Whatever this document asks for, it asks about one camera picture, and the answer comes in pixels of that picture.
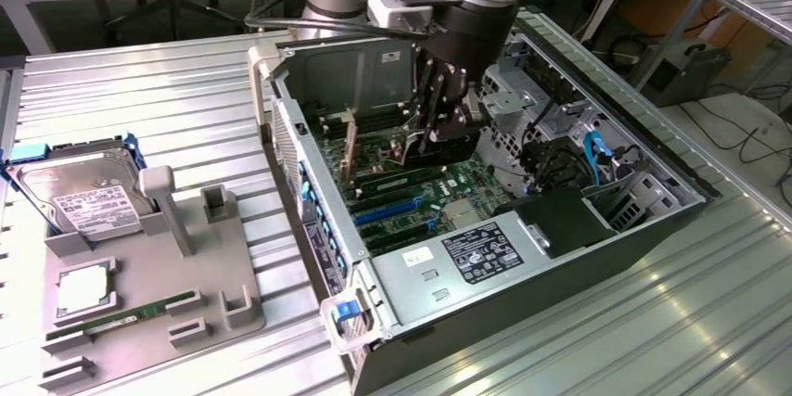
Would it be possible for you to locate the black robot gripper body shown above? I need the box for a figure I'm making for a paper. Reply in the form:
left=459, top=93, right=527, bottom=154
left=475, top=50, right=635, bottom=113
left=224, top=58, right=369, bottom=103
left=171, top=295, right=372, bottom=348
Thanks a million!
left=424, top=0, right=519, bottom=87

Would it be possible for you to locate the graphics card with metal bracket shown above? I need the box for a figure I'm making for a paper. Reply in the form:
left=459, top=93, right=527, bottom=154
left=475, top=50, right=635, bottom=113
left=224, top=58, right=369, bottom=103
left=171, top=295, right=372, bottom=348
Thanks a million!
left=340, top=105, right=480, bottom=194

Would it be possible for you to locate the metal drive cage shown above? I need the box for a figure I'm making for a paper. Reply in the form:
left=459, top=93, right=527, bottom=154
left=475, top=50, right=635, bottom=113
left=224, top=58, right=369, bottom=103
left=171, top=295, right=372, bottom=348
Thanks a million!
left=475, top=60, right=596, bottom=184

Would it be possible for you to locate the green motherboard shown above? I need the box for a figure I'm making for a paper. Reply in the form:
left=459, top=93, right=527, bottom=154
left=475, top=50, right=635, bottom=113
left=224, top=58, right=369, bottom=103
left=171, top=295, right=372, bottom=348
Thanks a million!
left=312, top=106, right=516, bottom=256

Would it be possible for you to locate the black installed RAM stick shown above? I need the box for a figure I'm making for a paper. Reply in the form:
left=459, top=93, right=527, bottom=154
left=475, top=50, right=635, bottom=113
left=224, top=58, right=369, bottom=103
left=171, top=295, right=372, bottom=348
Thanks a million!
left=353, top=167, right=451, bottom=198

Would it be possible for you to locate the square chipset heatsink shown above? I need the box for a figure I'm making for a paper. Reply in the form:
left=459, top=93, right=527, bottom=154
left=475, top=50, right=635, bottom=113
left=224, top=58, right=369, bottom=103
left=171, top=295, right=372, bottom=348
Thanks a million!
left=440, top=199, right=485, bottom=226

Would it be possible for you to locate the blue expansion slot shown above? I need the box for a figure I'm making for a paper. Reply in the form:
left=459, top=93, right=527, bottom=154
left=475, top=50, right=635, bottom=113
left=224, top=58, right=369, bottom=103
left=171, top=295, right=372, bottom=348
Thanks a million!
left=352, top=198, right=423, bottom=226

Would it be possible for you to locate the grey power supply unit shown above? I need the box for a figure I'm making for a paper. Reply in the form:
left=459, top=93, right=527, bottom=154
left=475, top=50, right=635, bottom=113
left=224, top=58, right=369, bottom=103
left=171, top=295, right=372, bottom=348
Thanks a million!
left=369, top=209, right=553, bottom=328

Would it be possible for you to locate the open grey PC case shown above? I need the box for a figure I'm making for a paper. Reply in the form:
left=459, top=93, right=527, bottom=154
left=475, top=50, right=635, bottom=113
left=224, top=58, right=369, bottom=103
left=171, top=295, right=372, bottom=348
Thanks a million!
left=247, top=6, right=723, bottom=395

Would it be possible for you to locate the metal slat side table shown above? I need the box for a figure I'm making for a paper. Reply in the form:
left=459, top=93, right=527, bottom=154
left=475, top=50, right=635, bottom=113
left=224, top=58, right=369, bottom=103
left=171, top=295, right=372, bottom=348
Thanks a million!
left=679, top=0, right=792, bottom=73

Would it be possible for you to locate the blue case latch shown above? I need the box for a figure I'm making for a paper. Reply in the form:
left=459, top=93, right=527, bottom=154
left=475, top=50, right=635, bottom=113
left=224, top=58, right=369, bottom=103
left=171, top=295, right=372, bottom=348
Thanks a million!
left=333, top=300, right=361, bottom=323

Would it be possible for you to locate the grey plastic parts rack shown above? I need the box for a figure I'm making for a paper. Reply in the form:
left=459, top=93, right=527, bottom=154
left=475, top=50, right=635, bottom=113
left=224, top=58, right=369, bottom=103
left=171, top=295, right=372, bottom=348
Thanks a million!
left=35, top=164, right=268, bottom=392

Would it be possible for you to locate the silver hard disk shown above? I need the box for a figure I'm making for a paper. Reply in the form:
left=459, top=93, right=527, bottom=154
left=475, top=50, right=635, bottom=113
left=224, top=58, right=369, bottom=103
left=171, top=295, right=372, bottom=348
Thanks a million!
left=16, top=147, right=157, bottom=242

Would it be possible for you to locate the green RAM stick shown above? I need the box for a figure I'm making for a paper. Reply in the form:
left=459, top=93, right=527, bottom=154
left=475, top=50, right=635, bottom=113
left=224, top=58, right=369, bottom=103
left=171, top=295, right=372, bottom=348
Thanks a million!
left=44, top=290, right=197, bottom=338

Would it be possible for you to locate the hard disk drive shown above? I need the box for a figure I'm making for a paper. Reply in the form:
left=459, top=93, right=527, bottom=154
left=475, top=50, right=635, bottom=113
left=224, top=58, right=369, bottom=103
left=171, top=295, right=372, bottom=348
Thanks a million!
left=0, top=132, right=149, bottom=236

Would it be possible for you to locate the silver CPU chip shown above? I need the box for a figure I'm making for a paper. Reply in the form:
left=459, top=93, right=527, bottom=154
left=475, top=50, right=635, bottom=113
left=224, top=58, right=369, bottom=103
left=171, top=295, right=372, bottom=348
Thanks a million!
left=55, top=267, right=117, bottom=313

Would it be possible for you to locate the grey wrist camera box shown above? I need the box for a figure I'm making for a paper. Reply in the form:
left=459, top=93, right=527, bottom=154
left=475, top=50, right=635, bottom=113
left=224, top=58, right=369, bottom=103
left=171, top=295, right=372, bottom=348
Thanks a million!
left=365, top=0, right=449, bottom=34

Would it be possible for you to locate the blue data wire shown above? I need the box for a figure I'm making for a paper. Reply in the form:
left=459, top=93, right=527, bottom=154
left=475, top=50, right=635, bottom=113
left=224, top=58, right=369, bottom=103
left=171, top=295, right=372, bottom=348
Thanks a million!
left=580, top=130, right=612, bottom=189

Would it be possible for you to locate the black box with handle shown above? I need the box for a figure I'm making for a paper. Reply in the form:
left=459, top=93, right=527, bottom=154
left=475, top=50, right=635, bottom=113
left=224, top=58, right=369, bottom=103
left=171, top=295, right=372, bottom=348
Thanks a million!
left=641, top=42, right=732, bottom=108

